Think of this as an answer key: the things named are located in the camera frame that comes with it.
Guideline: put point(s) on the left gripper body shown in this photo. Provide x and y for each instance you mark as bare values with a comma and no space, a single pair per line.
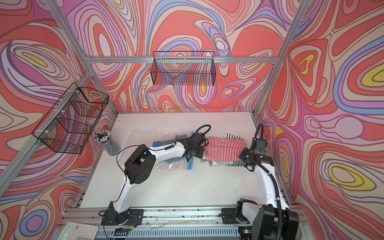
199,152

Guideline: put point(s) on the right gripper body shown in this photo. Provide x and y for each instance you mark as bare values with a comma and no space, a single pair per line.
245,155

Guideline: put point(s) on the red white striped shirt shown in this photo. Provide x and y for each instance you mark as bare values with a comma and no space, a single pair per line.
224,150

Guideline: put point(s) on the clear vacuum bag blue zipper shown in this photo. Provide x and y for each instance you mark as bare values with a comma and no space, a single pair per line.
147,138

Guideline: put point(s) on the black white striped tank top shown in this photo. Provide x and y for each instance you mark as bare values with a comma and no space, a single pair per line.
230,136

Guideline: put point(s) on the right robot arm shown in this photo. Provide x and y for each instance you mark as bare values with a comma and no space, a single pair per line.
272,219

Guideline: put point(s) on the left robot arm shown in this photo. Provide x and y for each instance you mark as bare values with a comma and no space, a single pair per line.
139,166

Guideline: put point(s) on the cup of pens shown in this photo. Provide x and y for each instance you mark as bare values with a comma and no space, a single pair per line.
104,138

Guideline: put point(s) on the white keypad device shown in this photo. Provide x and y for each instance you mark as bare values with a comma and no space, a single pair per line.
75,231

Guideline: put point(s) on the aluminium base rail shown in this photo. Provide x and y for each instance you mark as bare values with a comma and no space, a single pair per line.
171,223

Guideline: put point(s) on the black wire basket back wall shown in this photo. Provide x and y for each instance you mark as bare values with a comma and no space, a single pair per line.
183,68

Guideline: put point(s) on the black wire basket wall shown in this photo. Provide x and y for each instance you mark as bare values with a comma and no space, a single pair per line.
183,68
74,120

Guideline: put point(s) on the black wire basket left wall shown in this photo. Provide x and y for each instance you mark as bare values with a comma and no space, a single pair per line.
74,120

